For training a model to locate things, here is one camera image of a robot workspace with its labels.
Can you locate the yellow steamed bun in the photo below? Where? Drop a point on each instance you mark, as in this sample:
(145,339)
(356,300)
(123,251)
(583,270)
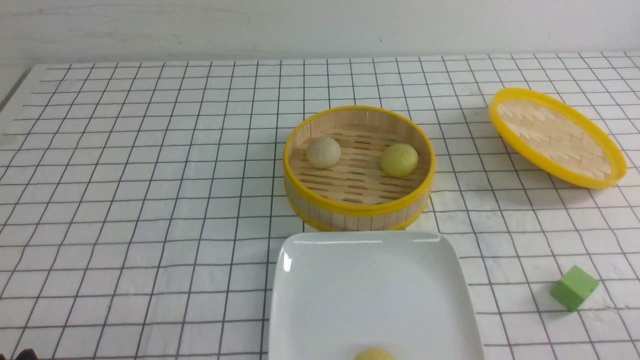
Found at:
(374,353)
(399,160)

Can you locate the white checkered tablecloth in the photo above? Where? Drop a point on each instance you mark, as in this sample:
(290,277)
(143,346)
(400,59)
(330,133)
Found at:
(143,204)

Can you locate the yellow steamed bun on plate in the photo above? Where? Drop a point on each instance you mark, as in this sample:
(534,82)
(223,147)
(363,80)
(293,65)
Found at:
(374,353)

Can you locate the yellow rimmed bamboo steamer lid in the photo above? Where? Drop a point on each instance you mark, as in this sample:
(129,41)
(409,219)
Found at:
(557,138)

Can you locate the white steamed bun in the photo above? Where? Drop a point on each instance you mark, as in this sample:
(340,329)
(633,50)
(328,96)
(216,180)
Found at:
(323,152)

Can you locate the green foam cube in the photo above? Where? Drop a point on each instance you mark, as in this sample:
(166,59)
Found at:
(574,288)

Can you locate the yellow rimmed bamboo steamer basket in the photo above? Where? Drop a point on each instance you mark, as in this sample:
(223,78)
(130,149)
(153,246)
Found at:
(356,194)

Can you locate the white square ceramic plate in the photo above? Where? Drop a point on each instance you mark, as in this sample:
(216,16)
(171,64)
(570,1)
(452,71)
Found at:
(337,294)

